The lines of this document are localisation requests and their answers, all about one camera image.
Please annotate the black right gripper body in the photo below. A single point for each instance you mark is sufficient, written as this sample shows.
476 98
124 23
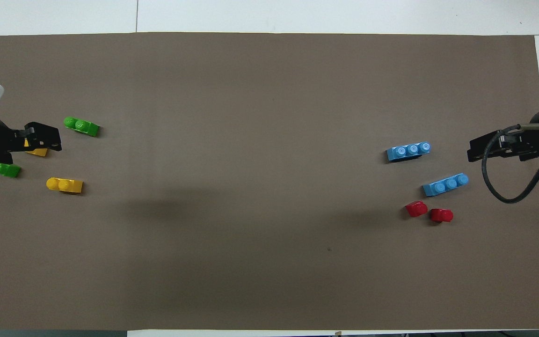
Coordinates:
538 140

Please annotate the green two-stud block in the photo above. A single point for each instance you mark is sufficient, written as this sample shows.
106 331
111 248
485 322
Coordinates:
5 170
84 127

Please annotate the blue three-stud block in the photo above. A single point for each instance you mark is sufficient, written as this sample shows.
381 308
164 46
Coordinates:
407 152
445 185

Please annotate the yellow two-stud block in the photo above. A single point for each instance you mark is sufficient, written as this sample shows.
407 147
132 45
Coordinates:
38 152
66 186

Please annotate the red one-stud block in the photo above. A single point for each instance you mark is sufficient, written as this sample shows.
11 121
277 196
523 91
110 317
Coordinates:
417 209
441 215

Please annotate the brown paper mat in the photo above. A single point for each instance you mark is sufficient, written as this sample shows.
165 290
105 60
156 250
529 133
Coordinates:
269 140

